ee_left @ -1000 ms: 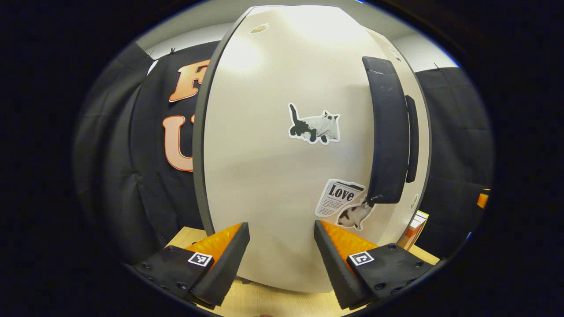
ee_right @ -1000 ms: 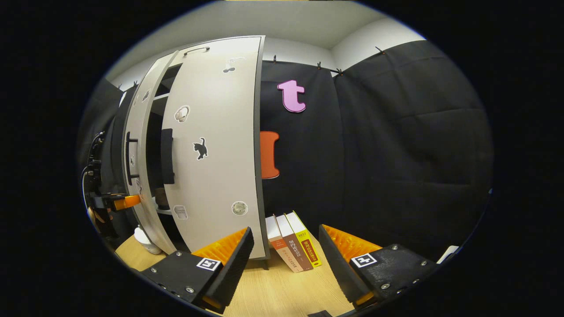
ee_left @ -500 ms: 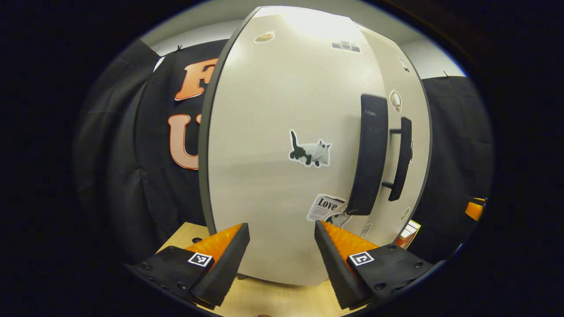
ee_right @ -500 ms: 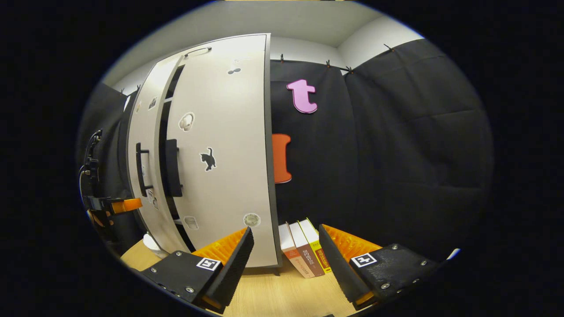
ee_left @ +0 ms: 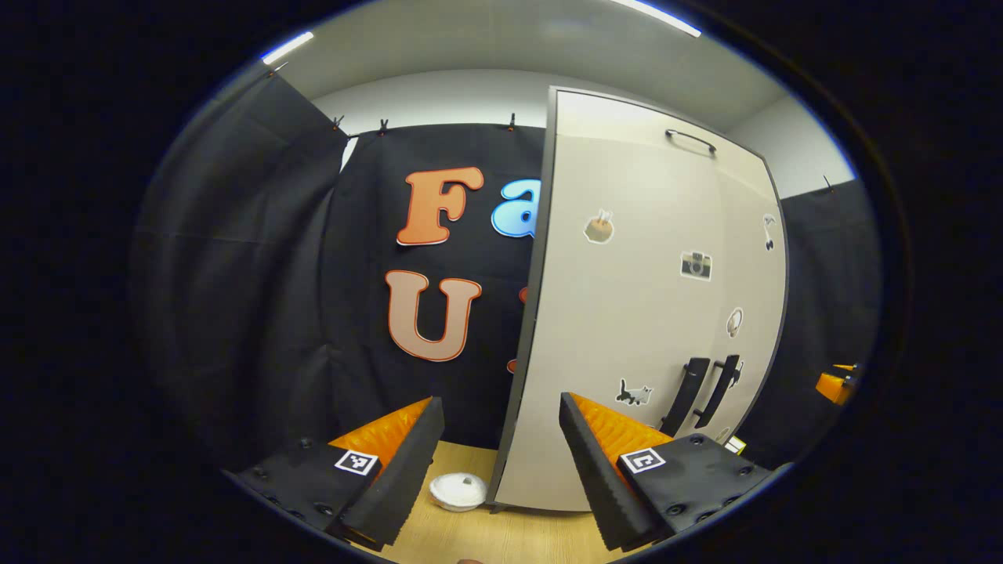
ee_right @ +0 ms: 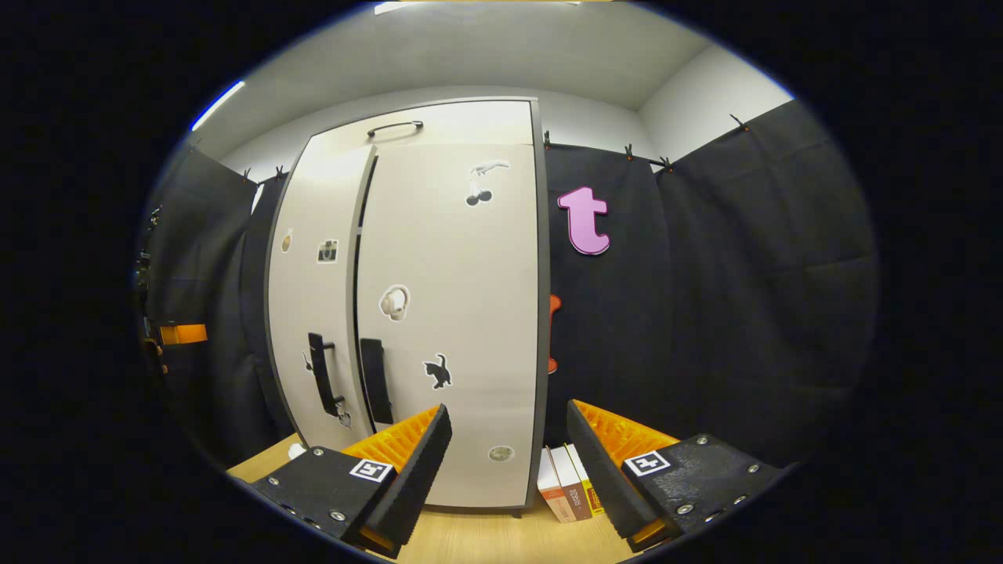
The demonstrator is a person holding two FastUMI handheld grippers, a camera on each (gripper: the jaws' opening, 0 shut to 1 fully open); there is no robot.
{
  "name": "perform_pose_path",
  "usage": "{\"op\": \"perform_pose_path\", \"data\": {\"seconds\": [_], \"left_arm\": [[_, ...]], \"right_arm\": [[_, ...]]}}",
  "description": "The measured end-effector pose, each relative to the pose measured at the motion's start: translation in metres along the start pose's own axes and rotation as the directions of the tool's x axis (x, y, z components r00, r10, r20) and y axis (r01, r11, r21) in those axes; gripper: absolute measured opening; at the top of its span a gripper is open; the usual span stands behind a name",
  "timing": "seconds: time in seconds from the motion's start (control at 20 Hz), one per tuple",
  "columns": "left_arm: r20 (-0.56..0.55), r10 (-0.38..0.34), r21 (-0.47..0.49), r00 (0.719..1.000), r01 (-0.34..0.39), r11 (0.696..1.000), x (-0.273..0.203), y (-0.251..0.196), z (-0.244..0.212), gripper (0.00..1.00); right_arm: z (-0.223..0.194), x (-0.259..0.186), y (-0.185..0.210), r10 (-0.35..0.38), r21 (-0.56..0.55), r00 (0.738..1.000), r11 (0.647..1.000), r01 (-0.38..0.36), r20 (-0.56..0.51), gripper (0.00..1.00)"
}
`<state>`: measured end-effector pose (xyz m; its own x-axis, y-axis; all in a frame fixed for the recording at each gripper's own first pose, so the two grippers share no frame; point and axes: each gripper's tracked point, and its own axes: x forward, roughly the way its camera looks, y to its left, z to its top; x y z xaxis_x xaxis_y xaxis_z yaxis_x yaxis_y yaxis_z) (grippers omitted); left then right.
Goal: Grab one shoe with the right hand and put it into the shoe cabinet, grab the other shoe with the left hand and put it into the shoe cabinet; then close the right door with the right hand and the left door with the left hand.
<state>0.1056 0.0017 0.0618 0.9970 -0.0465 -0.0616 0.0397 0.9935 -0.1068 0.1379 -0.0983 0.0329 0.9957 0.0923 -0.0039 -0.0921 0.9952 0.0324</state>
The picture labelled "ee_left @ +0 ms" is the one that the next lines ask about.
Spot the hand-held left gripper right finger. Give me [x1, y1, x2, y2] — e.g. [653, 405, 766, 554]
[559, 392, 777, 551]

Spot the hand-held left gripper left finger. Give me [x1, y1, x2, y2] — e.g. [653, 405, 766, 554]
[227, 396, 446, 551]

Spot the white cabinet door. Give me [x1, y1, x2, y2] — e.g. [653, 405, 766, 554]
[690, 161, 788, 451]
[495, 145, 733, 512]

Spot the white and grey shoe cabinet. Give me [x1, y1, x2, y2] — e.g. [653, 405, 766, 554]
[486, 86, 788, 514]

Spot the white cabinet drawer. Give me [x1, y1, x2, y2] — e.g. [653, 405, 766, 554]
[549, 90, 773, 183]

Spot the white bowl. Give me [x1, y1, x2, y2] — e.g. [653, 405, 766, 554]
[429, 472, 488, 513]

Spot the black backdrop cloth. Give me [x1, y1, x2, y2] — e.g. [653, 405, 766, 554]
[740, 179, 882, 471]
[132, 67, 549, 471]

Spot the ceiling light strip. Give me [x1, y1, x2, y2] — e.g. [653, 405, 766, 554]
[263, 31, 314, 65]
[611, 0, 702, 38]

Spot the black right door handle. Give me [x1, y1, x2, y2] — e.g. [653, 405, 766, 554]
[693, 354, 741, 429]

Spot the black door handle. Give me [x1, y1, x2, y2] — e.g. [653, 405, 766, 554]
[693, 354, 741, 429]
[661, 356, 711, 438]

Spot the black left door handle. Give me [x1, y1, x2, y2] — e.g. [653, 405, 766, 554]
[661, 356, 711, 438]

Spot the black drawer handle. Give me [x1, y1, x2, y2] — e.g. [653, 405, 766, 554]
[665, 128, 717, 157]

